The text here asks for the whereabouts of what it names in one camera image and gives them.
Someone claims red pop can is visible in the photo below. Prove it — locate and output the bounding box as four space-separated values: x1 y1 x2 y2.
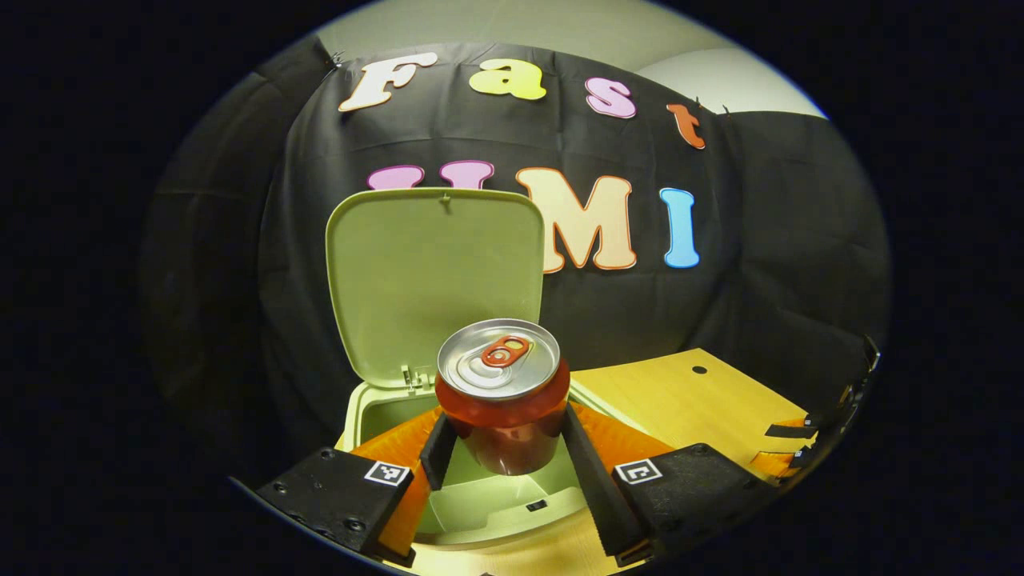
434 318 571 477

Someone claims wooden desktop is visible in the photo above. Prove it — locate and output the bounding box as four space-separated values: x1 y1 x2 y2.
384 348 821 576

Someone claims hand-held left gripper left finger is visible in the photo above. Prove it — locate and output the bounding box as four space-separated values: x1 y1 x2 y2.
256 406 458 569

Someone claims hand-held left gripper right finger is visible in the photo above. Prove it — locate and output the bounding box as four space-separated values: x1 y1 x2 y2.
562 400 781 567

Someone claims green desktop garbage bin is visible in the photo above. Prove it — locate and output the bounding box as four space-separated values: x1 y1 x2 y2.
324 187 633 553

